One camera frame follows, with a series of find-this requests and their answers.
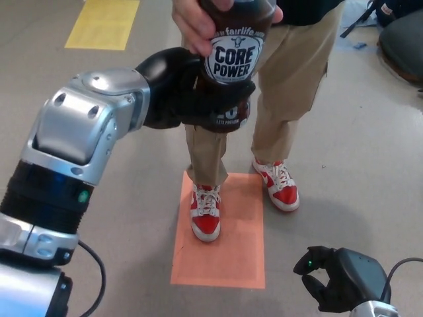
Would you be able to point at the dark blue backpack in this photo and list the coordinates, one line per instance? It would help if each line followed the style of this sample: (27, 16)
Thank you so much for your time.
(385, 14)

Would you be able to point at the black shirt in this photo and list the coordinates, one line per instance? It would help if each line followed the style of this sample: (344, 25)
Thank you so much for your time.
(310, 10)

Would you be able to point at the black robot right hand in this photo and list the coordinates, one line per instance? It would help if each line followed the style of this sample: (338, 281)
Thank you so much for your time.
(357, 274)

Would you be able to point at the person's bare right hand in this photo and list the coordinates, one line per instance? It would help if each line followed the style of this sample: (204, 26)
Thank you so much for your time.
(195, 26)

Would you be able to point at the red white left sneaker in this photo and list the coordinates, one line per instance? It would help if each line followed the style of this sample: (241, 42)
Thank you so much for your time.
(285, 195)

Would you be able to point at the red white sneaker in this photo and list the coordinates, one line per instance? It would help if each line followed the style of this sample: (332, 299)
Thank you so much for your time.
(205, 224)
(285, 195)

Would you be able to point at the yellow floor paper sheet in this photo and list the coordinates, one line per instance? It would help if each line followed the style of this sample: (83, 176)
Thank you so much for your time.
(100, 26)

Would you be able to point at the khaki cargo trousers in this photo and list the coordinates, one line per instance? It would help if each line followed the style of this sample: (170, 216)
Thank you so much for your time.
(291, 82)

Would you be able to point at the grey cushioned chair seat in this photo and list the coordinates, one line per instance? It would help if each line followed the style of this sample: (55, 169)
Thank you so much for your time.
(401, 49)

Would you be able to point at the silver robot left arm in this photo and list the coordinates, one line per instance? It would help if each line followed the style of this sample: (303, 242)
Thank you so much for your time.
(76, 115)

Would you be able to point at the orange floor paper sheet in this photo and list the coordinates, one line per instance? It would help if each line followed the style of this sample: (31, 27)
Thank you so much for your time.
(238, 257)

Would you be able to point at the brown Core Power shake bottle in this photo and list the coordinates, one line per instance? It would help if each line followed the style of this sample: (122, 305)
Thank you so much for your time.
(236, 62)

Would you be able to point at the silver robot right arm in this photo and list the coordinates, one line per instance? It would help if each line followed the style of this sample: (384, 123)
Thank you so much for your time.
(376, 310)

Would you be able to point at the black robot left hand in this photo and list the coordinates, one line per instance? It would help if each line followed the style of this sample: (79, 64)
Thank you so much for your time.
(165, 89)

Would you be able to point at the red white right sneaker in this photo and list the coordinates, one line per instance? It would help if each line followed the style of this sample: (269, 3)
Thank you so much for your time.
(205, 224)

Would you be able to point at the blue tape scrap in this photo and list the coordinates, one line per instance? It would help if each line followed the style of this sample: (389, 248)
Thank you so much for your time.
(358, 45)

